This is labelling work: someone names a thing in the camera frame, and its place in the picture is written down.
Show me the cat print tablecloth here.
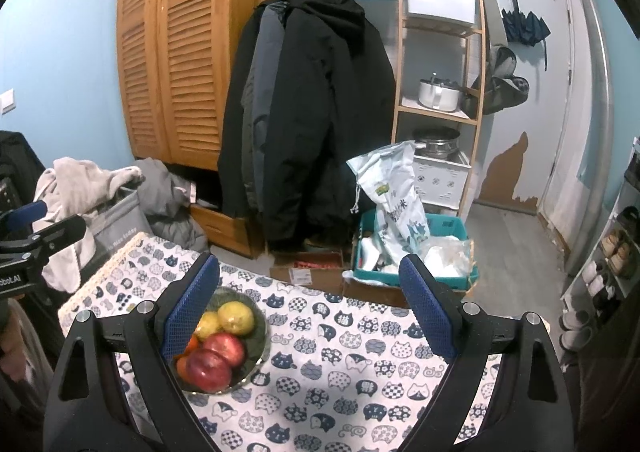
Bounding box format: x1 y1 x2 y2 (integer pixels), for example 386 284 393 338
57 232 552 452

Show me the grey metal pipe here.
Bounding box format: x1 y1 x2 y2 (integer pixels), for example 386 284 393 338
569 0 615 279

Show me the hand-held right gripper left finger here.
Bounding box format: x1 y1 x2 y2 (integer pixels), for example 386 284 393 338
43 253 221 452

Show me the grey shoe rack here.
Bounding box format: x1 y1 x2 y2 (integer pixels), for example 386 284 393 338
559 172 640 349

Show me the white rice bag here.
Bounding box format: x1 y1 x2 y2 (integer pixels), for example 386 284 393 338
346 140 431 269

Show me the large cardboard box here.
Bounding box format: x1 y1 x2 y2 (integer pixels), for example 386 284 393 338
342 271 472 309

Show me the wide white plastic bin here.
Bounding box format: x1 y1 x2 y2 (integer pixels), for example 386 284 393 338
403 0 479 26

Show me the beige garment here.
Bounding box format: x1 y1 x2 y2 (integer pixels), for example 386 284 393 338
33 156 146 294

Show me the white enamel pot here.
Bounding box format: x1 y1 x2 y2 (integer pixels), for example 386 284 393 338
417 76 464 112

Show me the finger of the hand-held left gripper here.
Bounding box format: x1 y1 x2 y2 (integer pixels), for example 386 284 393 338
0 200 49 233
0 214 87 259

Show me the red apple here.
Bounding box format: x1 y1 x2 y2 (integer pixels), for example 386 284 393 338
202 331 247 368
184 349 234 394

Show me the white patterned storage box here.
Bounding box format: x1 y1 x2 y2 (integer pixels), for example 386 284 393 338
410 152 472 211

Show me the olive green hanging bag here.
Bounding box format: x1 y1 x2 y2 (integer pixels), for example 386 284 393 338
462 45 531 116

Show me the green glass plate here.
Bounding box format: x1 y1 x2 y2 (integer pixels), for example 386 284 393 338
170 287 271 393

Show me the wooden wardrobe drawer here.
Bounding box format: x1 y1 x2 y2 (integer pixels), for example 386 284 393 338
189 204 252 259

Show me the clear plastic bag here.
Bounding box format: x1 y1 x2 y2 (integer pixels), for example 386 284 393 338
424 236 477 281

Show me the dark blue folded umbrella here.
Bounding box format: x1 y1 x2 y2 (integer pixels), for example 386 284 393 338
501 6 552 71

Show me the small cardboard box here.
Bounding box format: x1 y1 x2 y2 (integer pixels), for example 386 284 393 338
269 249 346 289

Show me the steel pot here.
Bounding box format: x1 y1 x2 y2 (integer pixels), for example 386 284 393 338
412 126 461 156

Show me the pale blue door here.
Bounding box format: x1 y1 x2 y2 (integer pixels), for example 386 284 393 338
487 0 574 229

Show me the teal plastic basket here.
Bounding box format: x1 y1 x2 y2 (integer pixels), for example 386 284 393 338
352 209 479 291

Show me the dark hanging garment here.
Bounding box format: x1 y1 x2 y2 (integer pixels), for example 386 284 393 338
574 307 640 452

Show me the black hooded coat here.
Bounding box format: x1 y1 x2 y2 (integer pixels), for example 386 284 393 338
259 0 399 254

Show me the wooden ladder shelf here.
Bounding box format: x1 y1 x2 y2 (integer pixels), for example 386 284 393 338
389 0 494 219

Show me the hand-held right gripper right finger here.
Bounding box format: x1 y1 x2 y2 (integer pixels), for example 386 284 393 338
398 253 575 452

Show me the dark cloth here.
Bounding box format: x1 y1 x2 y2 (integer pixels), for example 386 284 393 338
0 130 49 214

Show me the grey laundry bag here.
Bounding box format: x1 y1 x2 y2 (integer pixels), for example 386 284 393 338
84 186 144 274

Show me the grey padded garment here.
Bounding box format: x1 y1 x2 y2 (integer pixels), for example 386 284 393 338
134 157 209 254

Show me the dark grey jacket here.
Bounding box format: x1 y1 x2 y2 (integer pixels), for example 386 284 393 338
217 0 292 221

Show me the wooden louvered wardrobe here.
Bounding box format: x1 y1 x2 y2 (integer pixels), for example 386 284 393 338
115 0 271 169

